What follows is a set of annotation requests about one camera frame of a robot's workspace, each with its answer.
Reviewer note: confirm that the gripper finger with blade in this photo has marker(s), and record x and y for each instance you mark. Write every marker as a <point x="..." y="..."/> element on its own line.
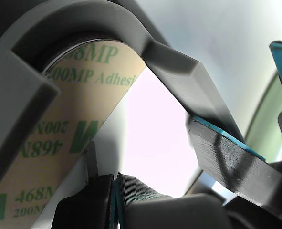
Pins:
<point x="93" y="202"/>

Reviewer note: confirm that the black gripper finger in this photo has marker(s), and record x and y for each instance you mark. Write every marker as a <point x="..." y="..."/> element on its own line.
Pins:
<point x="136" y="188"/>

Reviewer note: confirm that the green bowl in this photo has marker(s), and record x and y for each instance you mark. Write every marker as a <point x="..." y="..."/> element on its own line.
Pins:
<point x="262" y="124"/>

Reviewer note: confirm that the grey fixture with dark legs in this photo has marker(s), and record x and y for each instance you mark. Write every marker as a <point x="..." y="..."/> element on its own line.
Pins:
<point x="24" y="100"/>

